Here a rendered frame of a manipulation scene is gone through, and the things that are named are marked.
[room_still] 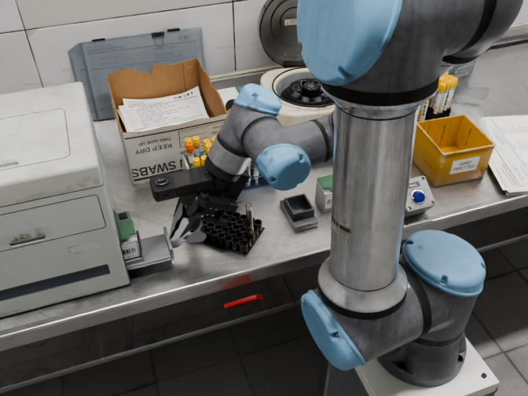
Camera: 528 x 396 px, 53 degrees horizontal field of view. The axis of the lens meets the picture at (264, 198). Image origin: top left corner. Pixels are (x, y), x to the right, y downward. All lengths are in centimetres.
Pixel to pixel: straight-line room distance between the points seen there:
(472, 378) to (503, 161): 63
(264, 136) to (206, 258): 34
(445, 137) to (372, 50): 95
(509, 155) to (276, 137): 75
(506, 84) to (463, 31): 125
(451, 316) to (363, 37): 46
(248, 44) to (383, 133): 105
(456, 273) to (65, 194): 60
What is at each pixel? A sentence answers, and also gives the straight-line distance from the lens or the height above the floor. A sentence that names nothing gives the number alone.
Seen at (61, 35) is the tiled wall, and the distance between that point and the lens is 145.
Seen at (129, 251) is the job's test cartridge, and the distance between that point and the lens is 103.
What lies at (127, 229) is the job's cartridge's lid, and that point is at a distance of 102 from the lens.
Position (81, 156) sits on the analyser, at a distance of 88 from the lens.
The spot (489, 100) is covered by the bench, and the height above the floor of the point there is 88.
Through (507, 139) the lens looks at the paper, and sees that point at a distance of 150.
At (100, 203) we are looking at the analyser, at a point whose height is 109.
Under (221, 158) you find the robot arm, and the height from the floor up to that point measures 112.
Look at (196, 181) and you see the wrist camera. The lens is 95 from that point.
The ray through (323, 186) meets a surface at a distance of 114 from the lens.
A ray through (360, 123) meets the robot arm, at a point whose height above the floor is 139.
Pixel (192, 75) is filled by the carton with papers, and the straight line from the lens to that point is 147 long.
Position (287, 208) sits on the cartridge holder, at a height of 90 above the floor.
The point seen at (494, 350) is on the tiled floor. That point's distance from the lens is 215.
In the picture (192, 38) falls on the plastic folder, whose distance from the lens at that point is 147.
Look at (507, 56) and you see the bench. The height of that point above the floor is 87.
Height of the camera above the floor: 168
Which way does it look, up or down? 42 degrees down
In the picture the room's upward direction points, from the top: straight up
